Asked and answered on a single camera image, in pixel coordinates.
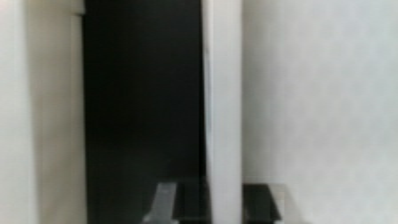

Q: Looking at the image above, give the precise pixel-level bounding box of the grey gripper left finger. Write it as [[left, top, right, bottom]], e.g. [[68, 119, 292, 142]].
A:
[[141, 181, 210, 224]]

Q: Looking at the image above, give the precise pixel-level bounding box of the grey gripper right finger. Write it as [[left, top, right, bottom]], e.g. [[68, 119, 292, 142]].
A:
[[244, 183, 297, 224]]

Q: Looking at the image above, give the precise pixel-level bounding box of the white desk top tray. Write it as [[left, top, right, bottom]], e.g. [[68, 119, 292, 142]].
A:
[[203, 0, 398, 224]]

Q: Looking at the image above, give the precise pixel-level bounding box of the white U-shaped fence frame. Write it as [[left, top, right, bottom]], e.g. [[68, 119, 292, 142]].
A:
[[0, 0, 87, 224]]

